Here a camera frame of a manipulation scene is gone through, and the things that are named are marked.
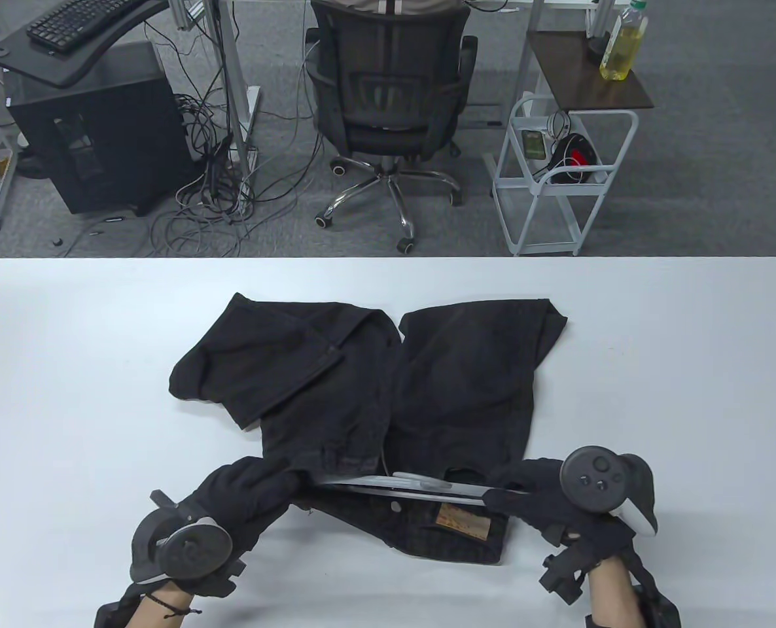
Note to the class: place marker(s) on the person's right hand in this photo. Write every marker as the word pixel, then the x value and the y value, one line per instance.
pixel 532 477

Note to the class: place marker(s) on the person's left hand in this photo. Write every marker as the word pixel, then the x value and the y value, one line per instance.
pixel 250 490

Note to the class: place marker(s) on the grey plastic hanger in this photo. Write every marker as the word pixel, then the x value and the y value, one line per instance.
pixel 427 485

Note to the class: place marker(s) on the black trousers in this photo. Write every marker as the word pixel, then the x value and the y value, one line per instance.
pixel 460 392

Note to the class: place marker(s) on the person's left forearm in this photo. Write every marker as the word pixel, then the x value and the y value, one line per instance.
pixel 162 608

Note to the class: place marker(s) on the black forearm pack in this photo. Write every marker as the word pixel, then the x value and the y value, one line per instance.
pixel 659 602
pixel 110 615

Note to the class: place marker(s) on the person's right forearm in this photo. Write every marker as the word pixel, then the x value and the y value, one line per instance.
pixel 614 595

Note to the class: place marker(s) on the grey hand controller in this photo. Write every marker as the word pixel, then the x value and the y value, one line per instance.
pixel 597 477
pixel 195 546

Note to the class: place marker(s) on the white rolling cart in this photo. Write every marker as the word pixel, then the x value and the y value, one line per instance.
pixel 545 248

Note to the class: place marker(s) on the smartphone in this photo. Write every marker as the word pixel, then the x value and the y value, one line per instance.
pixel 533 142

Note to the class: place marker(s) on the black computer tower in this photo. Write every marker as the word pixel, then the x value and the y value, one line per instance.
pixel 113 144

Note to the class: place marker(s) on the dark brown side table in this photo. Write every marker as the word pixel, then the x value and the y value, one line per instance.
pixel 578 78

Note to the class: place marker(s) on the black mesh office chair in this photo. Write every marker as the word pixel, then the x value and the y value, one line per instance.
pixel 388 85

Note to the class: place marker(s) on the silver desk leg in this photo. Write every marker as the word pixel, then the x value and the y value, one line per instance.
pixel 231 65
pixel 536 13

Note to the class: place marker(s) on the yellow oil bottle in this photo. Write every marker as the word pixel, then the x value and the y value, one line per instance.
pixel 620 52

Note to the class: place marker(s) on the small black round object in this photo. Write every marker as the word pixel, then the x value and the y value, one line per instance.
pixel 597 46

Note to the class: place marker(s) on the black keyboard tray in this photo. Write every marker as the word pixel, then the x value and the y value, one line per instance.
pixel 54 69

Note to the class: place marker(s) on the black keyboard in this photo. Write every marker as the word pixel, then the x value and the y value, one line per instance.
pixel 74 19

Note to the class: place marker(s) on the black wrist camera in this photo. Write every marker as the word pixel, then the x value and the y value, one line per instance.
pixel 564 572
pixel 221 579

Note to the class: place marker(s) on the aluminium frame rail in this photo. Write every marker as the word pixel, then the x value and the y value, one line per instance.
pixel 182 13

